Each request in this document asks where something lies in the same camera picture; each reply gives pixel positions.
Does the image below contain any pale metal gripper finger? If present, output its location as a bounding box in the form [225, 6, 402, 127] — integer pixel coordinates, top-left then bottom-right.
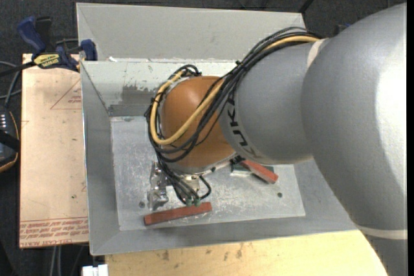
[147, 187, 169, 210]
[150, 162, 168, 189]

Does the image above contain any brown cardboard board, red print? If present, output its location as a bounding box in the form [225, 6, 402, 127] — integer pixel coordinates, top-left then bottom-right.
[19, 53, 90, 249]

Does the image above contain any red-brown flat block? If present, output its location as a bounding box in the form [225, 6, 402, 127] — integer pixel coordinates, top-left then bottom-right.
[143, 202, 213, 227]
[239, 159, 279, 185]

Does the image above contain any grey metal bin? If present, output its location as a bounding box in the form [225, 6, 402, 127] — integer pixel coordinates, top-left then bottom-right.
[76, 2, 360, 257]

